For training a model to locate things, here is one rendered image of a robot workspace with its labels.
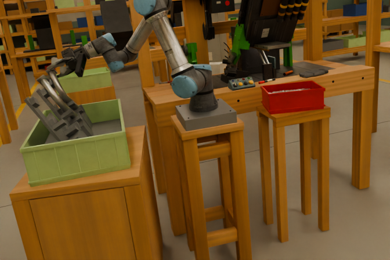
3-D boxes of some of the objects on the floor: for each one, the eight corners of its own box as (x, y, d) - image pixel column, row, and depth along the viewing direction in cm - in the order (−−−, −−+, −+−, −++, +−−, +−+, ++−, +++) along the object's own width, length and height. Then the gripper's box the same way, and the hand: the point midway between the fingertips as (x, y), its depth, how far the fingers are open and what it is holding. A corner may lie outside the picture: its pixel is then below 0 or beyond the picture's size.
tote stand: (163, 329, 173) (139, 176, 150) (50, 346, 170) (8, 193, 147) (162, 241, 239) (145, 125, 216) (80, 252, 236) (54, 136, 213)
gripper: (89, 53, 200) (54, 71, 198) (77, 36, 187) (39, 56, 185) (94, 64, 196) (58, 83, 194) (83, 49, 183) (44, 68, 181)
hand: (53, 73), depth 189 cm, fingers open, 8 cm apart
